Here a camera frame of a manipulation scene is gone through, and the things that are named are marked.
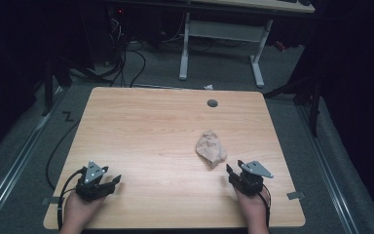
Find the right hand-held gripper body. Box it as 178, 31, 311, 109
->
230, 160, 275, 197

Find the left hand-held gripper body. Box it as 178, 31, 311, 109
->
75, 160, 117, 203

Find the beige cloth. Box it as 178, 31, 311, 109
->
195, 130, 228, 171

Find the person's left hand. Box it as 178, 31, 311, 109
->
58, 190, 107, 234

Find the person's right hand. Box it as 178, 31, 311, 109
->
234, 187, 271, 234

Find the grey tape piece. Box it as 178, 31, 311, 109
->
41, 196, 61, 207
286, 190, 306, 201

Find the black metal stand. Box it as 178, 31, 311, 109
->
40, 57, 74, 117
262, 72, 323, 138

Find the white-legged desk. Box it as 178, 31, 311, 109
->
178, 0, 317, 89

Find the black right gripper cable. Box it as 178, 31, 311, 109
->
257, 184, 272, 229

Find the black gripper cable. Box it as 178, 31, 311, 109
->
56, 167, 88, 231
257, 184, 272, 229

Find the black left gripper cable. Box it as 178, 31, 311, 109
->
56, 167, 88, 231

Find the black floor cable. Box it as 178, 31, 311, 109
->
45, 119, 82, 191

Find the silver floor rail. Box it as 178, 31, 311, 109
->
296, 104, 360, 234
0, 85, 64, 225

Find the black cable bundle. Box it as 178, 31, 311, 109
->
72, 16, 148, 89

